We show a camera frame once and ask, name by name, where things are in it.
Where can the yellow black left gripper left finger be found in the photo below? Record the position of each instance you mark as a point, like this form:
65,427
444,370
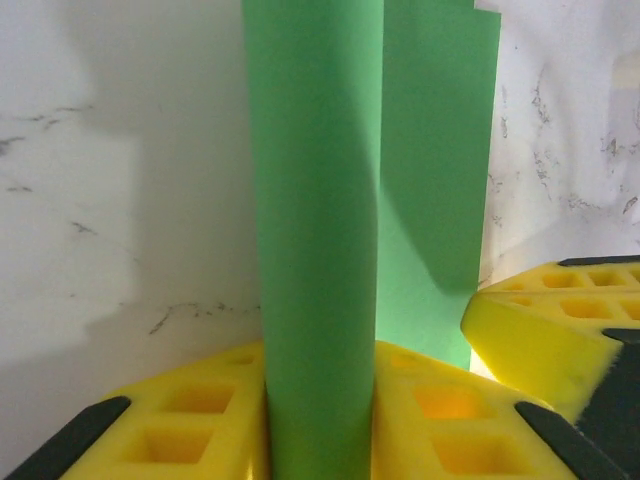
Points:
165,430

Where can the green paper sheet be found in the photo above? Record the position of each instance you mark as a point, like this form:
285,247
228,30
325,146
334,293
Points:
320,200

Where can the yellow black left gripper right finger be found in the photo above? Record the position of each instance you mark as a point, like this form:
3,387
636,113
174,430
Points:
450,430

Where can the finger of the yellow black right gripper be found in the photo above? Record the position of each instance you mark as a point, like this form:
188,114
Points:
540,350
575,282

